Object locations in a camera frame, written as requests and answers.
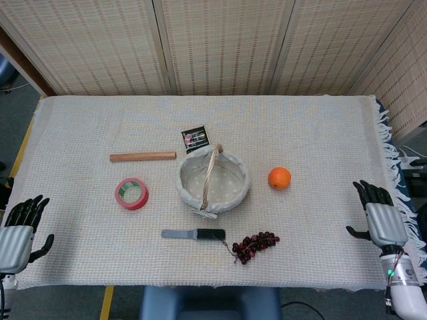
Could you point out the white power strip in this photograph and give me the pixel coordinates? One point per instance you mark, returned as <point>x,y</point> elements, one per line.
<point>408,158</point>

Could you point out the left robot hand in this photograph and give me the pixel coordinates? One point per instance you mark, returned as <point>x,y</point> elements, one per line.
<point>15,241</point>

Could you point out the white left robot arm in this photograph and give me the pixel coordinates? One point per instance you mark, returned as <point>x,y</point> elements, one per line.
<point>6,283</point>

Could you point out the white woven tablecloth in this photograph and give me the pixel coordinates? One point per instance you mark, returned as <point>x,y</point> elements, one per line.
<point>200,116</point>

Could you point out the red tape roll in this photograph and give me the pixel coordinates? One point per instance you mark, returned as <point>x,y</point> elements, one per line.
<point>132,194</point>

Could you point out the wicker basket with cloth liner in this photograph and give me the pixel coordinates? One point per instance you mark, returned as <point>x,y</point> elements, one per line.
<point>213,183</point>

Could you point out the dark red grape bunch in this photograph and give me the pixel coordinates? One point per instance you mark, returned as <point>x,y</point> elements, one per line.
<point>253,245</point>

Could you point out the orange fruit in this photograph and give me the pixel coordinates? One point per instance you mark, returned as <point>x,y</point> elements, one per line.
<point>279,178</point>

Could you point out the wooden rolling pin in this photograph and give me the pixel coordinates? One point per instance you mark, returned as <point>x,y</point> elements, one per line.
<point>142,156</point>

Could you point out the woven folding screen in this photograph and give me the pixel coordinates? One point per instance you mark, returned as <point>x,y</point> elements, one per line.
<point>213,46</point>

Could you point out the black battery package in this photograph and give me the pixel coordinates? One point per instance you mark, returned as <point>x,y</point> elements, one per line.
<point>196,138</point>

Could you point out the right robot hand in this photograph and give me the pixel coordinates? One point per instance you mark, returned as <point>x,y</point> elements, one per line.
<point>385,223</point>

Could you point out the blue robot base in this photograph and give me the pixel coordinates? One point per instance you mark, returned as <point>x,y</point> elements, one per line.
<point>210,303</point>

